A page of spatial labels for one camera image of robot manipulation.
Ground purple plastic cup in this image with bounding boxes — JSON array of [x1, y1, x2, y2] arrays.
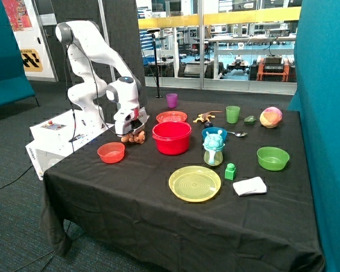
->
[[166, 93, 178, 108]]

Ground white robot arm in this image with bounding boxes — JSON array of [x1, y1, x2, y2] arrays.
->
[[56, 20, 148, 136]]

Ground yellow plastic plate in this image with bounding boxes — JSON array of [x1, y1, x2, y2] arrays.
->
[[168, 165, 222, 202]]

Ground metal spoon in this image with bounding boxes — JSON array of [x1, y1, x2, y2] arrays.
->
[[228, 131, 248, 137]]

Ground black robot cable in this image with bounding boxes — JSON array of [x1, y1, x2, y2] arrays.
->
[[64, 42, 122, 154]]

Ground small red plastic bowl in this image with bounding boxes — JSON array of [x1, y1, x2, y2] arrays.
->
[[97, 142, 125, 164]]

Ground blue plastic bowl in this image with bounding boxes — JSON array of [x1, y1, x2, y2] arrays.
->
[[201, 126, 228, 142]]

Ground green toy pepper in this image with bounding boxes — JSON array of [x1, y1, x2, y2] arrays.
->
[[244, 116, 257, 125]]

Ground green plastic bowl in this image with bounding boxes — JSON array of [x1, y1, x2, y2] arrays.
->
[[257, 147, 290, 171]]

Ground green toy block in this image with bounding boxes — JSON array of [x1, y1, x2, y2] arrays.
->
[[224, 163, 236, 180]]

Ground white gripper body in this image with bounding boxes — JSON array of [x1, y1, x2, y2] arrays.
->
[[114, 107, 147, 136]]

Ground orange-red ridged plastic plate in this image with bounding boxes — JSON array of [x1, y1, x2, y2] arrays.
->
[[156, 110, 188, 123]]

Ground brown teddy bear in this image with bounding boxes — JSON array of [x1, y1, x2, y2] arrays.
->
[[121, 130, 146, 144]]

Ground white folded cloth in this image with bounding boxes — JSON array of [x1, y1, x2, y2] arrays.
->
[[233, 177, 267, 196]]

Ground teal sofa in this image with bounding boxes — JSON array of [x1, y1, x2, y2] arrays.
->
[[0, 1, 36, 106]]

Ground dark tablecloth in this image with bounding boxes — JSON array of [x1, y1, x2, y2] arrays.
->
[[41, 99, 325, 271]]

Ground brown toy lizard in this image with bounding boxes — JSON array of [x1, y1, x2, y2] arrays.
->
[[193, 110, 222, 123]]

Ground large red plastic bowl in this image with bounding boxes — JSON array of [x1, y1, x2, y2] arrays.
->
[[152, 121, 192, 155]]

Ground green plastic cup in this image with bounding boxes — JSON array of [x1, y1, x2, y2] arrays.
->
[[226, 105, 240, 124]]

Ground dark blue toy plum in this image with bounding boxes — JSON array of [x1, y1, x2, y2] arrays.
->
[[204, 122, 213, 129]]

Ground black tripod stand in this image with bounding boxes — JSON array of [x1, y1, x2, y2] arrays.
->
[[147, 28, 162, 99]]

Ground multicoloured soft ball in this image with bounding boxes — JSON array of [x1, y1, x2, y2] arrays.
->
[[260, 107, 283, 128]]

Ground teal partition panel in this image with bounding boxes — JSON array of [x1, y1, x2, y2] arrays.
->
[[289, 1, 340, 271]]

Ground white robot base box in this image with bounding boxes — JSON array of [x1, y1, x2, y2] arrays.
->
[[25, 110, 113, 180]]

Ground blue sippy cup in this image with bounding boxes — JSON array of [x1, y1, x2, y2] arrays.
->
[[203, 130, 225, 166]]

